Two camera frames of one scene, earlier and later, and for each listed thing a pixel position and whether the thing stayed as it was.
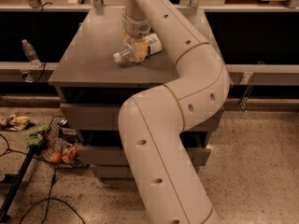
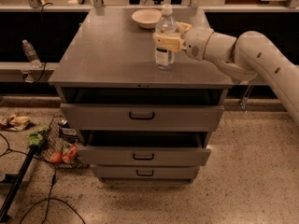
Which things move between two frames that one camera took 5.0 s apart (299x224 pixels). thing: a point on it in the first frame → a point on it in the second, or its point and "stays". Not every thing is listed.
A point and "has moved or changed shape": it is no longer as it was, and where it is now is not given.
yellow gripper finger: [140, 49] → [172, 43]
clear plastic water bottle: [152, 46] has moved or changed shape
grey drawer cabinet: [92, 88] stays
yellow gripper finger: [127, 39] → [182, 26]
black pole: [17, 183] stays
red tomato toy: [56, 157] stays
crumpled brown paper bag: [14, 122] stays
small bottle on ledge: [31, 54] stays
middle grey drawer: [103, 148] stays
